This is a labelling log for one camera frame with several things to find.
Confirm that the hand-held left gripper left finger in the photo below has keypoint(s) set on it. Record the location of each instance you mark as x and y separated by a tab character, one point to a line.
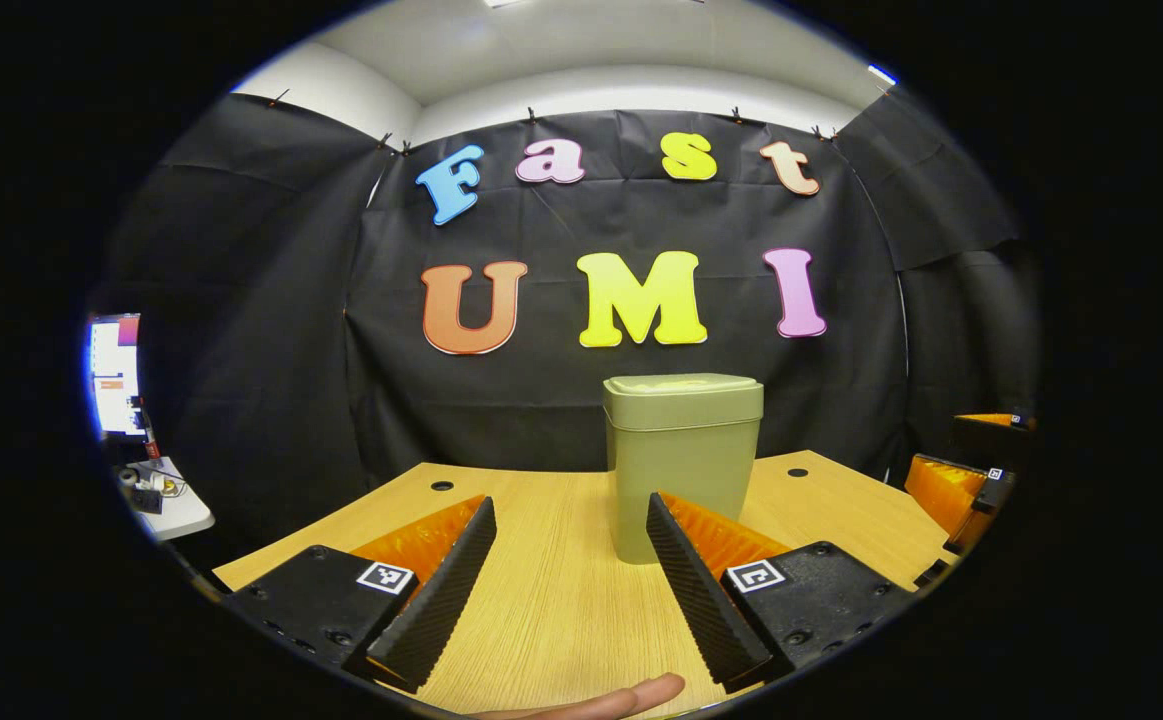
441	600

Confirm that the green desktop garbage bin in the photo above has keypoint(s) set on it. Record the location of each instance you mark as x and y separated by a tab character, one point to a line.
681	460

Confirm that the white side table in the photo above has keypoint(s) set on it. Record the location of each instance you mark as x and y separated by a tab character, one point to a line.
186	515

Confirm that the computer monitor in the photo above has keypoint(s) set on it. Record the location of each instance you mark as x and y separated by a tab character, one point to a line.
116	375

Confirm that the small black box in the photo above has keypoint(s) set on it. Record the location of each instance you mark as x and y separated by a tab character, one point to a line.
147	500

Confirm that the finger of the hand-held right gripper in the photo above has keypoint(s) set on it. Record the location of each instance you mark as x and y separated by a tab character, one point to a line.
986	435
946	490

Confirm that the red bottle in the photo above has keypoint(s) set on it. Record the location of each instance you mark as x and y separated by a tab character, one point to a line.
150	445

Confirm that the wooden desktop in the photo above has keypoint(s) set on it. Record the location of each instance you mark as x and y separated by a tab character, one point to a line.
541	560

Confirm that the grey tape roll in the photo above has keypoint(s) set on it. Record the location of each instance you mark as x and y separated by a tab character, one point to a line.
128	478

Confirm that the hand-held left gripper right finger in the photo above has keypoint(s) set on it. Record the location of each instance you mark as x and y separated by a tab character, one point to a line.
701	600

